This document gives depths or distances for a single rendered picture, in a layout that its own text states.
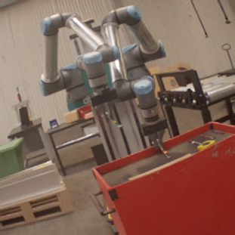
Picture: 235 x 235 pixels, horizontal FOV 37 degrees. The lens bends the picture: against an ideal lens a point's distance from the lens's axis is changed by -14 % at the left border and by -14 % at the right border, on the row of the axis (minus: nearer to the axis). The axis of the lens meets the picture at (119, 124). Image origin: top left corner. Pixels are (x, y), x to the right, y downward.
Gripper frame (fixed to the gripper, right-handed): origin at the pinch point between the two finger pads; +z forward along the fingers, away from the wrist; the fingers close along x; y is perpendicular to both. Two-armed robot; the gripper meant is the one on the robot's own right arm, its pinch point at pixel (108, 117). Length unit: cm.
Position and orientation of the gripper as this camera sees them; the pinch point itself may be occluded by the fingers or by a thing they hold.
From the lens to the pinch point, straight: 194.8
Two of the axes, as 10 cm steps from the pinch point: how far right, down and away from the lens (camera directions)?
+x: -9.1, 3.4, -2.2
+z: 2.5, 9.1, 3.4
